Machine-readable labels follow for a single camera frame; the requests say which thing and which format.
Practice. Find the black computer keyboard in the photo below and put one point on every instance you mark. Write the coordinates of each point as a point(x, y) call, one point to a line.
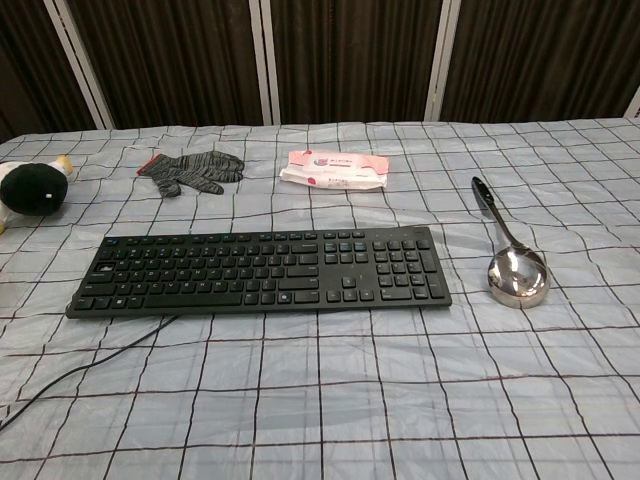
point(260, 275)

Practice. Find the dark folding screen with white frame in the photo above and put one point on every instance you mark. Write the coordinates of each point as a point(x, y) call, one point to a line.
point(350, 55)

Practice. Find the grey striped knit glove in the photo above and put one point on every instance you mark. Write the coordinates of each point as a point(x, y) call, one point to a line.
point(197, 169)

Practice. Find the pink white wet wipes pack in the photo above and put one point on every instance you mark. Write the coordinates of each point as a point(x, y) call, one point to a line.
point(334, 170)

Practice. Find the light blue checked tablecloth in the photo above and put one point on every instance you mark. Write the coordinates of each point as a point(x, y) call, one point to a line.
point(350, 390)

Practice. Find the black white plush toy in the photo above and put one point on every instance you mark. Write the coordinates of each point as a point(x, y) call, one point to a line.
point(31, 189)

